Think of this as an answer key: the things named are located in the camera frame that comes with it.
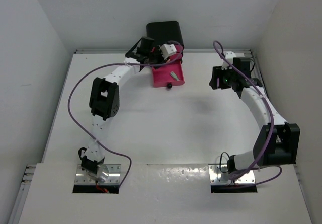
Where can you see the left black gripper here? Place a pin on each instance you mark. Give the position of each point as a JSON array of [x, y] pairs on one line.
[[161, 59]]

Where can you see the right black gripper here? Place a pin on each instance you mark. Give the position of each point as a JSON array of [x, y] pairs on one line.
[[218, 73]]

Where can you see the pink drawer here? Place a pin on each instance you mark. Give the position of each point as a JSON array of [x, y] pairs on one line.
[[179, 49], [177, 58], [162, 78]]

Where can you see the pink bottom drawer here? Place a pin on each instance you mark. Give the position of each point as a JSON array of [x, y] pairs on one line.
[[162, 78]]

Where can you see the grey beige eraser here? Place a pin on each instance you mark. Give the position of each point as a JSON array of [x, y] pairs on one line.
[[174, 76]]

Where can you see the pink top drawer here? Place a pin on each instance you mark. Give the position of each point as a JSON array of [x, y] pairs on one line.
[[179, 49]]

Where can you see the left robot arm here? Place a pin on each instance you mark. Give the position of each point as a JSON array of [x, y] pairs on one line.
[[105, 93]]

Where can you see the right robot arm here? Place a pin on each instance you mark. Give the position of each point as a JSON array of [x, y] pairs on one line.
[[277, 142]]

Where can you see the black drawer cabinet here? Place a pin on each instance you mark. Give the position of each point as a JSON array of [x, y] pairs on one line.
[[163, 32]]

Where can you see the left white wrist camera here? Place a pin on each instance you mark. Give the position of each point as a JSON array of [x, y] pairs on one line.
[[168, 50]]

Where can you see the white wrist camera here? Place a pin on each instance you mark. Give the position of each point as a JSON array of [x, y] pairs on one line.
[[228, 59], [168, 50]]

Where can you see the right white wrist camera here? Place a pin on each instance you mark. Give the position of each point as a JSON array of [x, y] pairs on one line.
[[228, 59]]

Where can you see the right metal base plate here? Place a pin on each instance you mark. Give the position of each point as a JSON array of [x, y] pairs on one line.
[[219, 176]]

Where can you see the metal base plate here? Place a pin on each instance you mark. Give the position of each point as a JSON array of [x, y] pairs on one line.
[[108, 174], [219, 176]]

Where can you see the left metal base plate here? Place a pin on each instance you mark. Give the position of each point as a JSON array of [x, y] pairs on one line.
[[108, 174]]

